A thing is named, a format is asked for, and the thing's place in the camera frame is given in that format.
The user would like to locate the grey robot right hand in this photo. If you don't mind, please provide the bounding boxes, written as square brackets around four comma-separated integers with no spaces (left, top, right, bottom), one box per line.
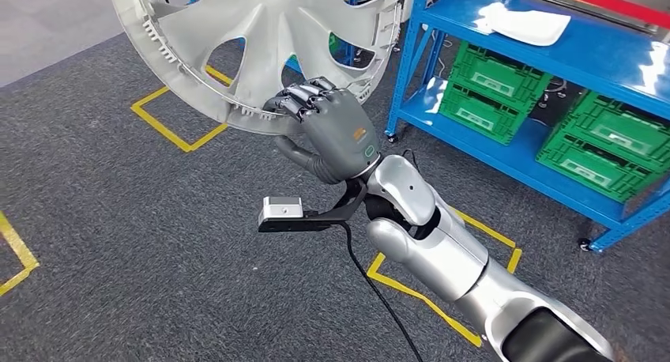
[262,77,382,185]

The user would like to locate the silver plastic wheel hubcap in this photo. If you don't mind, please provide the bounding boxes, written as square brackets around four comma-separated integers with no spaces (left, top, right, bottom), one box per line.
[107,0,403,137]

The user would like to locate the white plastic cover part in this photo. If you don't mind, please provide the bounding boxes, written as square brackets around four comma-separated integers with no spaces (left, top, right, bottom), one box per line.
[473,2,571,47]

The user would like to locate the red barrier belt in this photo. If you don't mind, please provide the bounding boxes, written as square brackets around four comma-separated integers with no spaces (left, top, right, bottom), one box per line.
[533,0,670,31]

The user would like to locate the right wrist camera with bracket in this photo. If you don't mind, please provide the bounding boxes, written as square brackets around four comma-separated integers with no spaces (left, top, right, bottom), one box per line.
[257,179,367,233]

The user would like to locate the black camera cable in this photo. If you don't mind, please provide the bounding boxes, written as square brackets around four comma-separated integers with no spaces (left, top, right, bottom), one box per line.
[340,222,425,362]

